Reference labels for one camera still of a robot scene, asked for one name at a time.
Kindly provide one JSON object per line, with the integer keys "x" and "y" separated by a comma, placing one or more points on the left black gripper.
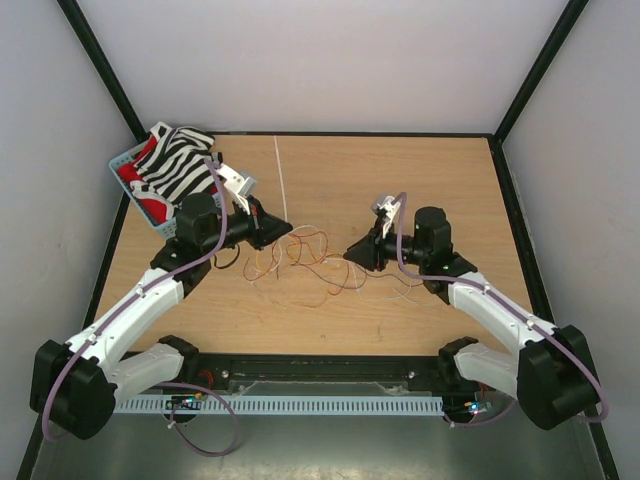
{"x": 263, "y": 227}

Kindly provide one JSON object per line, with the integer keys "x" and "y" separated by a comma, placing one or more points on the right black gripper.
{"x": 371, "y": 250}

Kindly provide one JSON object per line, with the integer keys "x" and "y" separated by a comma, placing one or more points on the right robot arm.
{"x": 548, "y": 370}

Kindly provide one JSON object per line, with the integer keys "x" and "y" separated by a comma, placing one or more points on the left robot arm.
{"x": 78, "y": 384}

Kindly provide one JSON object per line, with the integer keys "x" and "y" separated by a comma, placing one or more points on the light blue plastic basket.
{"x": 167, "y": 229}

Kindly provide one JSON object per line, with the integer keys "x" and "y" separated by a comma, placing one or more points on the black white striped cloth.
{"x": 176, "y": 168}

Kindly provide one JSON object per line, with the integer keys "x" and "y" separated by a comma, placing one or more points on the red cloth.
{"x": 158, "y": 209}

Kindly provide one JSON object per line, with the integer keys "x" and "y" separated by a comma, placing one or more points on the right circuit board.
{"x": 477, "y": 407}

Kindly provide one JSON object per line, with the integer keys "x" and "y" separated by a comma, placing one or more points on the circuit board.
{"x": 477, "y": 407}
{"x": 184, "y": 402}

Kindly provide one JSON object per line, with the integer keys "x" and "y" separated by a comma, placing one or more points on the left circuit board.
{"x": 184, "y": 402}

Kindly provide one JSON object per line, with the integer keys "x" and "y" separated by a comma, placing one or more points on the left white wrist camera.
{"x": 238, "y": 185}

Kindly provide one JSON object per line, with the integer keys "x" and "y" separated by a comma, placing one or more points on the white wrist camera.
{"x": 238, "y": 185}
{"x": 386, "y": 207}

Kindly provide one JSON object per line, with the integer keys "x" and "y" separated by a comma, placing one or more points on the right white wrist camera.
{"x": 386, "y": 207}

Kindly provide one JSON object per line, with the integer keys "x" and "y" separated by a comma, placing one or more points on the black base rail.
{"x": 417, "y": 373}

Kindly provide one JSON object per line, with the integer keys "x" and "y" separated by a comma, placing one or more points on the light blue slotted cable duct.
{"x": 268, "y": 405}

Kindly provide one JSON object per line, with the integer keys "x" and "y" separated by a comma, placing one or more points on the black frame post left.
{"x": 87, "y": 38}

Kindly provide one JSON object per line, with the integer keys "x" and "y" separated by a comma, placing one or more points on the black frame post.
{"x": 553, "y": 44}
{"x": 87, "y": 38}

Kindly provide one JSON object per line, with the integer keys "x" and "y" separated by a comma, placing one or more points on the black frame post right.
{"x": 553, "y": 44}

